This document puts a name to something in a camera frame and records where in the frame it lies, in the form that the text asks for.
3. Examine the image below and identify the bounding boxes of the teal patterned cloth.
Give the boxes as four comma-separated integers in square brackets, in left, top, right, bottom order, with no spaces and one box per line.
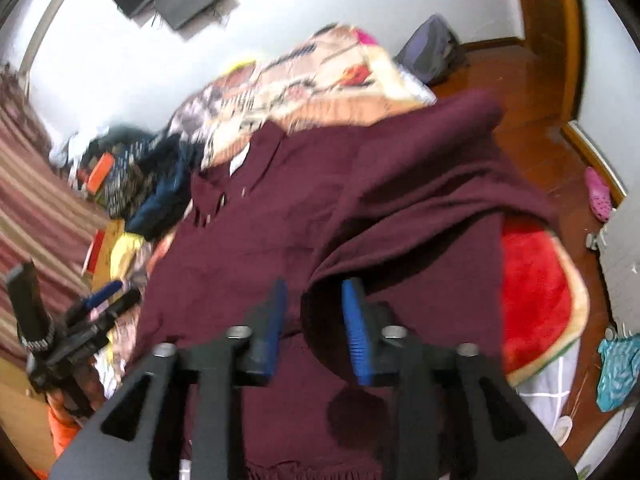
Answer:
[596,335,640,413]

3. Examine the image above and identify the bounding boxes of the grey backpack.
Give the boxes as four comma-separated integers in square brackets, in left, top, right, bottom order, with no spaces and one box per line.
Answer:
[395,14,468,86]

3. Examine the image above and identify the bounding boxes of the yellow hoop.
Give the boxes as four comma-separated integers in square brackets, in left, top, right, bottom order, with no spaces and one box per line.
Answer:
[224,57,260,77]

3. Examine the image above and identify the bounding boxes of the dark blue garment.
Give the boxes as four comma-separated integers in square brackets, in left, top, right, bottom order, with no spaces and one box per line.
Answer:
[125,135,203,242]

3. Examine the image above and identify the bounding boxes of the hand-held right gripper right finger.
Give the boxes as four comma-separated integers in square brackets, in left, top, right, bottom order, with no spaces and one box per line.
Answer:
[341,278,578,480]

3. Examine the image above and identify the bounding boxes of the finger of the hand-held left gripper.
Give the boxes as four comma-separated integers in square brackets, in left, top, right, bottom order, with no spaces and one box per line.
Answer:
[80,280,124,312]
[92,287,143,328]

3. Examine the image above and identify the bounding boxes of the printed blanket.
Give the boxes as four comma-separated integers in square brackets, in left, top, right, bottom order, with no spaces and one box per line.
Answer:
[165,24,437,171]

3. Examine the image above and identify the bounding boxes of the red fleece blanket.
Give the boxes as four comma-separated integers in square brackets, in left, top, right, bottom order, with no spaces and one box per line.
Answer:
[500,212,591,387]

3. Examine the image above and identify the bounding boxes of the maroon shirt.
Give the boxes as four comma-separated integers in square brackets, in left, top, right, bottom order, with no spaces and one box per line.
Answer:
[132,89,560,480]

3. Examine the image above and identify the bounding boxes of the pink cloth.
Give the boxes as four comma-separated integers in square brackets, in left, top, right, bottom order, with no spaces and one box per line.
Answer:
[354,27,382,50]

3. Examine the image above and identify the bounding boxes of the white checked bedsheet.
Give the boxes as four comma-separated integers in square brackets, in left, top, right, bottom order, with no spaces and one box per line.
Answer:
[515,340,582,447]

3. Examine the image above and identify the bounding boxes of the wooden door frame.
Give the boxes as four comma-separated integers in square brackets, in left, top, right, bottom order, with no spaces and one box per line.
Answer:
[510,0,632,207]

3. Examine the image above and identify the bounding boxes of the navy dashed patterned cloth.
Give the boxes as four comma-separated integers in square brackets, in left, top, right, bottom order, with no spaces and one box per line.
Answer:
[95,130,157,221]

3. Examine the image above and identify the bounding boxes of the pink slipper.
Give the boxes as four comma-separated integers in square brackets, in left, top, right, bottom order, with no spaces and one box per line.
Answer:
[584,167,614,223]

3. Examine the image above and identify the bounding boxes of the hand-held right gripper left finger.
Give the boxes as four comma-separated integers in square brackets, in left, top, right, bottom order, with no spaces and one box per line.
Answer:
[50,280,290,480]

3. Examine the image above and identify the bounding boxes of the yellow cloth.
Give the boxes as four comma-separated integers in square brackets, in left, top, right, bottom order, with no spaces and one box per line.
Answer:
[97,219,151,292]

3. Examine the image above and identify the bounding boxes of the orange box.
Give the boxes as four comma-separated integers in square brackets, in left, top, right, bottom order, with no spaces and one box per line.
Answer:
[84,152,117,196]

